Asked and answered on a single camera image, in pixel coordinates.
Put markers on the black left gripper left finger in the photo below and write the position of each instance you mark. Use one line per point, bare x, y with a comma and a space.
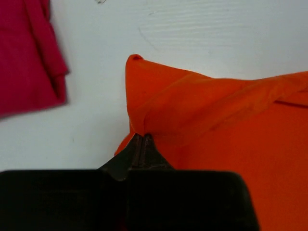
119, 165

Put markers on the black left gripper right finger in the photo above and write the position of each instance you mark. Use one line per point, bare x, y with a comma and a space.
146, 155

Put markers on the orange t shirt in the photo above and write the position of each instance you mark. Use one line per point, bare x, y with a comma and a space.
256, 128

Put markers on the folded red t shirt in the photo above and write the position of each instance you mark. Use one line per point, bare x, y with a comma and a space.
32, 69

